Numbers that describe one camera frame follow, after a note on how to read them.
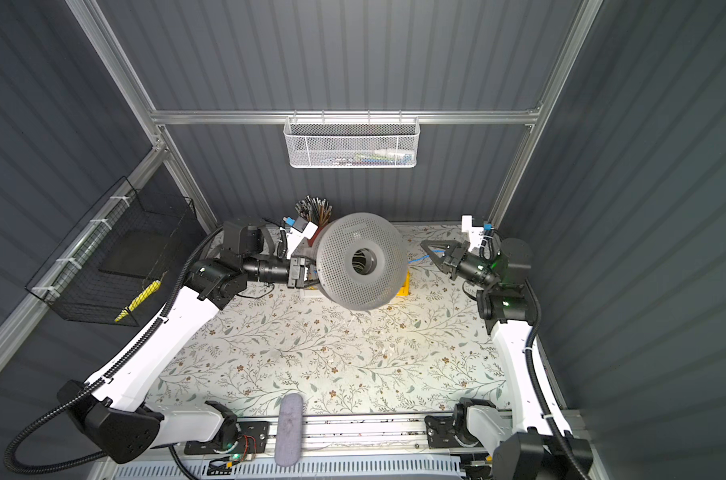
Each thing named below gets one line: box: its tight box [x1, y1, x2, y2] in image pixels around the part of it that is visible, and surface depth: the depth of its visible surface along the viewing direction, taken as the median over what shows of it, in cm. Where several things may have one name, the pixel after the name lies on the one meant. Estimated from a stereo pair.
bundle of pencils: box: [294, 195, 333, 228], surface depth 110 cm
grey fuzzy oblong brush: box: [274, 393, 304, 467], surface depth 74 cm
